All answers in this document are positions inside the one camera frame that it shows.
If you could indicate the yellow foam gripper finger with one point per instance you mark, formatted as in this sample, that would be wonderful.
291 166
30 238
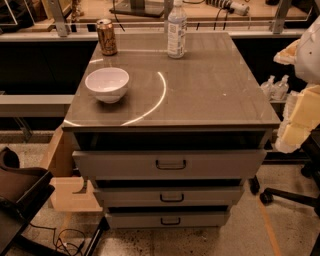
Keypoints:
301 115

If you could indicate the clear plastic water bottle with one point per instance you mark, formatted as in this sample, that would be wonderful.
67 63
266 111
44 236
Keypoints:
177 22

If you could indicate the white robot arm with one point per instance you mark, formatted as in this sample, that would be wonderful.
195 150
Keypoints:
304 55

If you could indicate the small clear bottle right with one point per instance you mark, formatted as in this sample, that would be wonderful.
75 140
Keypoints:
280 88

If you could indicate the small clear bottle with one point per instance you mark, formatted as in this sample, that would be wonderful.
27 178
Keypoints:
280 88
267 87

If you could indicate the small clear bottle left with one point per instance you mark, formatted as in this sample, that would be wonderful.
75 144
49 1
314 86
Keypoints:
267 87

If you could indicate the black office chair base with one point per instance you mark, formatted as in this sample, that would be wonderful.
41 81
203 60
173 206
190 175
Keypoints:
310 158

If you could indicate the grey drawer cabinet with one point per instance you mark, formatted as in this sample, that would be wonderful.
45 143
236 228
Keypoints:
208 100

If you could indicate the top grey drawer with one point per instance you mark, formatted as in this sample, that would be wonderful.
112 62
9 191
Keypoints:
166 165

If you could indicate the grey drawer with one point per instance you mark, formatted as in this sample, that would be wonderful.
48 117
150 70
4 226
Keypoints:
164 196
166 165
166 220

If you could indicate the bottom grey drawer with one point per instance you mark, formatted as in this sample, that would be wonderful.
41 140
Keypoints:
166 220

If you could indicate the white bowl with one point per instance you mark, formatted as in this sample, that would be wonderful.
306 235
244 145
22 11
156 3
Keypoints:
108 85

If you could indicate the middle grey drawer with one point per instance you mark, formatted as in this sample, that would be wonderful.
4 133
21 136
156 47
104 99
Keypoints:
164 196

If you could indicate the gold drink can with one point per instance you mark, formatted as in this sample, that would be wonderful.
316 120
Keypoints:
106 37

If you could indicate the wooden box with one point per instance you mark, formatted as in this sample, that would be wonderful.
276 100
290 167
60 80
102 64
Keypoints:
72 193

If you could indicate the dark brown chair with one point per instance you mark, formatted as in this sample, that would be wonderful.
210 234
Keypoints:
23 191

